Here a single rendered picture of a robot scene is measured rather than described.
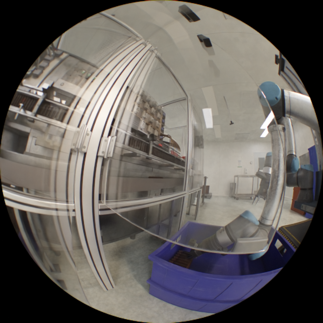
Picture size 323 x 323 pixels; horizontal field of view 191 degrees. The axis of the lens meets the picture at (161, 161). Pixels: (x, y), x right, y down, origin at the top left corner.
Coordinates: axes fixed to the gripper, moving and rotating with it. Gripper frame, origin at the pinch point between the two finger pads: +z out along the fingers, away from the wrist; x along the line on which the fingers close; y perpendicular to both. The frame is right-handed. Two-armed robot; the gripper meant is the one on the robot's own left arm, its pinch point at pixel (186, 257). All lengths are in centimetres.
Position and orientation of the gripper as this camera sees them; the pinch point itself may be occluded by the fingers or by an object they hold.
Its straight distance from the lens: 58.3
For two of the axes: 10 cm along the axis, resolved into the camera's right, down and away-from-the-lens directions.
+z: -6.6, 6.9, 2.9
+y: -5.1, -7.0, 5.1
